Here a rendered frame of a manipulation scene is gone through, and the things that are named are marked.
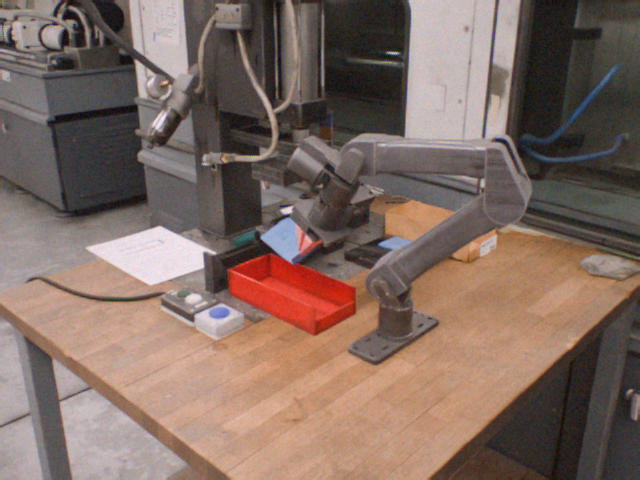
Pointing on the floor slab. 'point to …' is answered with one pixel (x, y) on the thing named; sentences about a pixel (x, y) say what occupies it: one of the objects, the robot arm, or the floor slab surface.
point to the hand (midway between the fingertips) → (303, 251)
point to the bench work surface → (334, 369)
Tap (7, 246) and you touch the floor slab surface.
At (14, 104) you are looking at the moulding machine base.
